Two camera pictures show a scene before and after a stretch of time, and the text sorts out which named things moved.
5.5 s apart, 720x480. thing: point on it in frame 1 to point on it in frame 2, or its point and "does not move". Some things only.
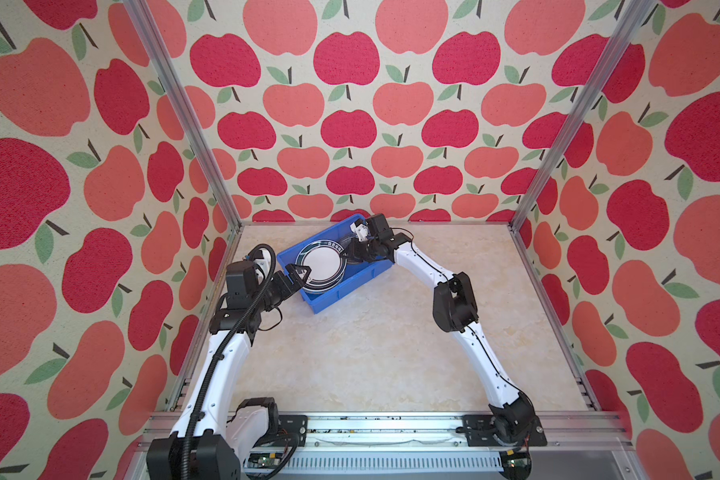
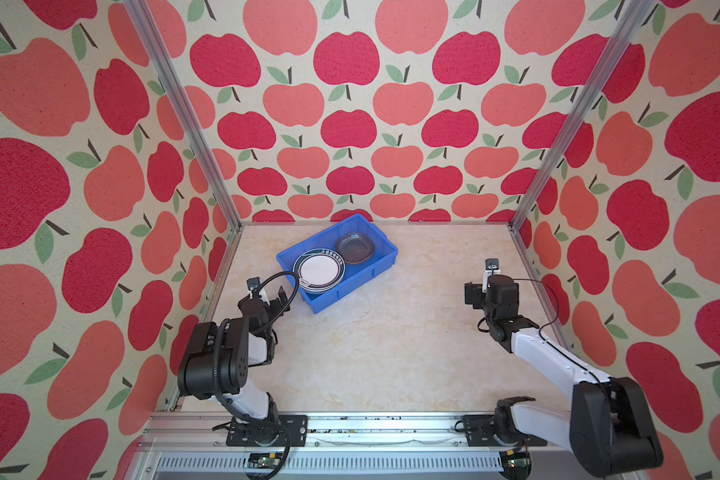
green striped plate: [327, 262] does not move
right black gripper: [350, 252] to [475, 295]
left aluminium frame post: [144, 19] does not move
